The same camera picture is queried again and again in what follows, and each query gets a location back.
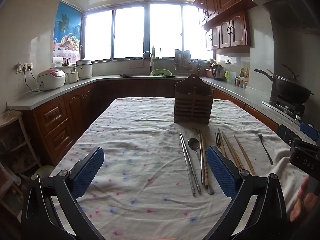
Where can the grey kitchen countertop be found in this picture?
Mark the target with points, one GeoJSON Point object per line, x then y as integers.
{"type": "Point", "coordinates": [50, 95]}

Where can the person's right hand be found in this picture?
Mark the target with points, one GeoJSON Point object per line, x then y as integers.
{"type": "Point", "coordinates": [300, 202]}

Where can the metal spoon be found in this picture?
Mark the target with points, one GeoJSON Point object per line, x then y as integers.
{"type": "Point", "coordinates": [193, 143]}

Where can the patterned bamboo chopstick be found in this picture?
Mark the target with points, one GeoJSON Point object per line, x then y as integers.
{"type": "Point", "coordinates": [210, 188]}
{"type": "Point", "coordinates": [205, 165]}

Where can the dish drying rack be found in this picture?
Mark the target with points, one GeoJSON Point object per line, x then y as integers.
{"type": "Point", "coordinates": [182, 60]}

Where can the wooden shelf rack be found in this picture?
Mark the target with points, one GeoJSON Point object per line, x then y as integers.
{"type": "Point", "coordinates": [17, 145]}

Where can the green colander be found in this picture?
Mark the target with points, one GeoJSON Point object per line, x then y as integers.
{"type": "Point", "coordinates": [161, 73]}

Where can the white pink rice cooker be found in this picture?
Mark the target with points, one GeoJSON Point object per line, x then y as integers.
{"type": "Point", "coordinates": [51, 80]}

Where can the kitchen sink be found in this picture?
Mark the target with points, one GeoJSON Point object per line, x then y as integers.
{"type": "Point", "coordinates": [130, 75]}

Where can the long wall socket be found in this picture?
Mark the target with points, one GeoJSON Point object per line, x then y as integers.
{"type": "Point", "coordinates": [23, 67]}

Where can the green plastic bowl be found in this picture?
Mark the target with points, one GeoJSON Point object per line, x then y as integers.
{"type": "Point", "coordinates": [43, 171]}

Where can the wooden upper cabinets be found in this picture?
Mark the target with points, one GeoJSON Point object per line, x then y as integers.
{"type": "Point", "coordinates": [225, 12]}

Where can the spice jar set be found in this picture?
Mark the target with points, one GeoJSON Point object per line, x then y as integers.
{"type": "Point", "coordinates": [241, 83]}

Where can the kitchen window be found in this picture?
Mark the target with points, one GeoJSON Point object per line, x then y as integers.
{"type": "Point", "coordinates": [130, 32]}

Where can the pink basin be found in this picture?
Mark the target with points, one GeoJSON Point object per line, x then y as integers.
{"type": "Point", "coordinates": [208, 72]}

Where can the wooden cabinets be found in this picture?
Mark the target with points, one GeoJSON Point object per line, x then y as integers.
{"type": "Point", "coordinates": [225, 12]}
{"type": "Point", "coordinates": [75, 107]}

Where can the gas stove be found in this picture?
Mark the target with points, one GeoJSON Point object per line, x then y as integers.
{"type": "Point", "coordinates": [285, 106]}

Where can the black wok with lid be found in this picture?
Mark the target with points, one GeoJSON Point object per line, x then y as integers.
{"type": "Point", "coordinates": [291, 87]}

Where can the small dark-capped bottle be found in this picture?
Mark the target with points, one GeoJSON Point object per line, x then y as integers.
{"type": "Point", "coordinates": [160, 53]}

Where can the hanging kitchen tools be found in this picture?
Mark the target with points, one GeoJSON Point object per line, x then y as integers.
{"type": "Point", "coordinates": [197, 65]}

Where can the green white pitcher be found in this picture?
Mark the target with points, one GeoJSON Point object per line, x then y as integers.
{"type": "Point", "coordinates": [230, 76]}

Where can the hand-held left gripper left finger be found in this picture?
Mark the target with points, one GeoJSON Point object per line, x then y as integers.
{"type": "Point", "coordinates": [86, 172]}

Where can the white bowl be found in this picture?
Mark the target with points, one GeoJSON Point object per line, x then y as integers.
{"type": "Point", "coordinates": [212, 60]}

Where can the condiment bottles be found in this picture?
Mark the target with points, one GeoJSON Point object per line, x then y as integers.
{"type": "Point", "coordinates": [244, 72]}

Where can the metal chopstick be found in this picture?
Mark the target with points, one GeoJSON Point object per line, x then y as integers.
{"type": "Point", "coordinates": [192, 165]}
{"type": "Point", "coordinates": [187, 165]}

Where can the small white appliance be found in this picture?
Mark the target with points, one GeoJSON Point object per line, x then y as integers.
{"type": "Point", "coordinates": [72, 77]}

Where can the metal fork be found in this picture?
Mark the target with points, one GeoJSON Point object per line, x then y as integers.
{"type": "Point", "coordinates": [265, 150]}
{"type": "Point", "coordinates": [218, 140]}

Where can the wooden utensil holder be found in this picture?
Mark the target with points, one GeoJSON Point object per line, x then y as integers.
{"type": "Point", "coordinates": [193, 105]}

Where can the white round rice cooker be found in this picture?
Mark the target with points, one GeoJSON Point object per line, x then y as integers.
{"type": "Point", "coordinates": [84, 69]}

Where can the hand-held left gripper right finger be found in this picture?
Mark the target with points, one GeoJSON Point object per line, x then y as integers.
{"type": "Point", "coordinates": [222, 172]}

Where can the plain wooden chopstick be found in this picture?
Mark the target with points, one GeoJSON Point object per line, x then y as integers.
{"type": "Point", "coordinates": [236, 156]}
{"type": "Point", "coordinates": [245, 156]}
{"type": "Point", "coordinates": [231, 152]}
{"type": "Point", "coordinates": [221, 140]}

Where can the steel electric kettle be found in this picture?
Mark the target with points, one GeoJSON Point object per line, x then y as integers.
{"type": "Point", "coordinates": [217, 72]}

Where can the metal sink faucet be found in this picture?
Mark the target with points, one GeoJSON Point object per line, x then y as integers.
{"type": "Point", "coordinates": [150, 61]}

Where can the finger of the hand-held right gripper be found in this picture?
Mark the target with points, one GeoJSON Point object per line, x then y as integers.
{"type": "Point", "coordinates": [309, 130]}
{"type": "Point", "coordinates": [287, 135]}

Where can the tropical fruit wall poster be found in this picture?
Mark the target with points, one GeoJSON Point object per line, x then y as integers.
{"type": "Point", "coordinates": [67, 27]}

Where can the small wall socket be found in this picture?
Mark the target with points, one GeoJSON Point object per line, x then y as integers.
{"type": "Point", "coordinates": [228, 60]}

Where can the range hood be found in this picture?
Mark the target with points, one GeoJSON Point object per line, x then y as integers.
{"type": "Point", "coordinates": [282, 0]}

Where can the white floral tablecloth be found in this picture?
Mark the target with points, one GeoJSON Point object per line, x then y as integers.
{"type": "Point", "coordinates": [140, 140]}

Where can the wooden lower cabinets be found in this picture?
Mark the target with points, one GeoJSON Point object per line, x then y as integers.
{"type": "Point", "coordinates": [75, 107]}

